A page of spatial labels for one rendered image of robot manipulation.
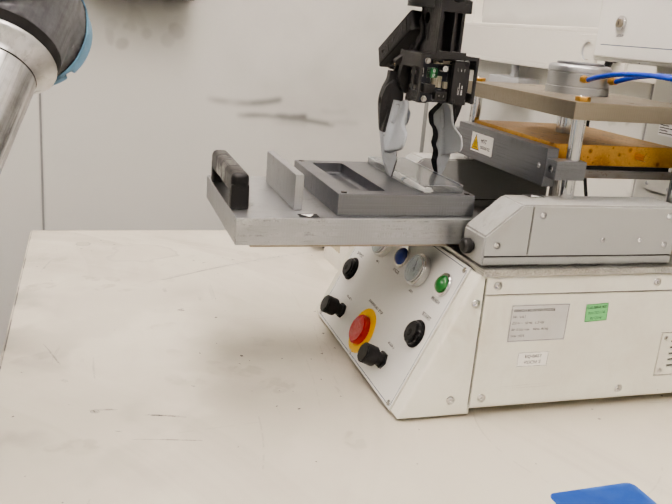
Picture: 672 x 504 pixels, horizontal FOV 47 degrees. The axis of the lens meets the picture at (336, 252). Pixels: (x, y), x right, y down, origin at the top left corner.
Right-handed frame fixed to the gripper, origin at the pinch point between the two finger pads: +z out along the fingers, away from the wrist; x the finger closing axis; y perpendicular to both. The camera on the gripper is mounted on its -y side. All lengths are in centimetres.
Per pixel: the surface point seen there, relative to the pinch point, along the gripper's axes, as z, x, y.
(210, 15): -14, -6, -149
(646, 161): -3.6, 24.9, 11.5
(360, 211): 3.4, -9.8, 10.0
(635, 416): 25.8, 24.0, 19.8
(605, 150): -4.4, 20.1, 10.0
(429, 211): 3.3, -1.6, 9.9
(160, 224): 49, -19, -148
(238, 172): 0.0, -23.0, 7.0
